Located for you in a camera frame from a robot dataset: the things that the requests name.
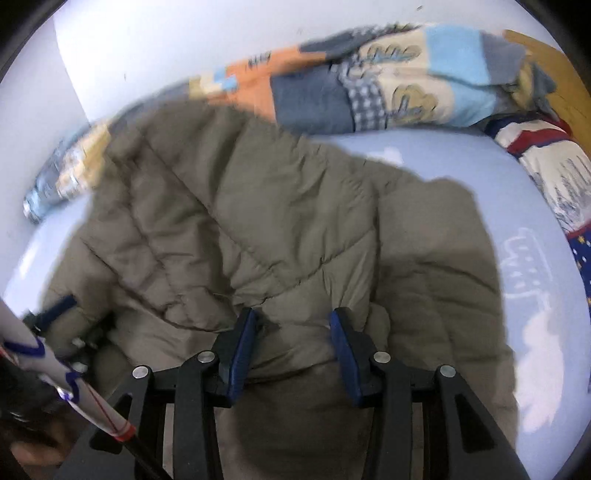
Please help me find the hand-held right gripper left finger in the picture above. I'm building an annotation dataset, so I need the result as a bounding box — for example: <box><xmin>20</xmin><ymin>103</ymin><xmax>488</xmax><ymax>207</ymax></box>
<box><xmin>69</xmin><ymin>307</ymin><xmax>259</xmax><ymax>480</ymax></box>

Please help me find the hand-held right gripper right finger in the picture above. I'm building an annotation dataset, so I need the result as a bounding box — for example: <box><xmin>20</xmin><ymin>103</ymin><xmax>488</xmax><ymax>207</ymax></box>
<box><xmin>327</xmin><ymin>307</ymin><xmax>532</xmax><ymax>480</ymax></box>

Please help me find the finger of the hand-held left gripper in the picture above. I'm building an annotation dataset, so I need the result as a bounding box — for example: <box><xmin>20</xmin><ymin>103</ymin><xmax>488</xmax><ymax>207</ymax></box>
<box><xmin>55</xmin><ymin>316</ymin><xmax>117</xmax><ymax>372</ymax></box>
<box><xmin>33</xmin><ymin>295</ymin><xmax>79</xmax><ymax>332</ymax></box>

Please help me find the olive quilted hooded jacket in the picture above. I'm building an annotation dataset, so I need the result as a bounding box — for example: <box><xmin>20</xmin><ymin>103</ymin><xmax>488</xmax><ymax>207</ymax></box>
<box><xmin>39</xmin><ymin>99</ymin><xmax>520</xmax><ymax>480</ymax></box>

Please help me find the person's left hand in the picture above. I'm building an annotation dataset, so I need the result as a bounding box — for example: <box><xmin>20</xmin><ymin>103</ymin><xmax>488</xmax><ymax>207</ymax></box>
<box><xmin>8</xmin><ymin>436</ymin><xmax>66</xmax><ymax>468</ymax></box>

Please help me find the patchwork cartoon print quilt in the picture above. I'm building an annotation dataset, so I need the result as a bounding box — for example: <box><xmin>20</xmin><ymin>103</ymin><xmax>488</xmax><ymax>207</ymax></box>
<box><xmin>23</xmin><ymin>21</ymin><xmax>559</xmax><ymax>222</ymax></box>

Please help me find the star and stripe print pillow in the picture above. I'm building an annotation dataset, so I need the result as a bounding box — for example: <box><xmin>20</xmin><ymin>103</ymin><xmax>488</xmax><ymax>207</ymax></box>
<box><xmin>485</xmin><ymin>113</ymin><xmax>591</xmax><ymax>305</ymax></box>

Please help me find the wooden headboard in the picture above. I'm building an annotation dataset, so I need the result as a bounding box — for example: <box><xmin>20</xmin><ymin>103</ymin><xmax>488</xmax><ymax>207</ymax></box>
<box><xmin>503</xmin><ymin>28</ymin><xmax>591</xmax><ymax>139</ymax></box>

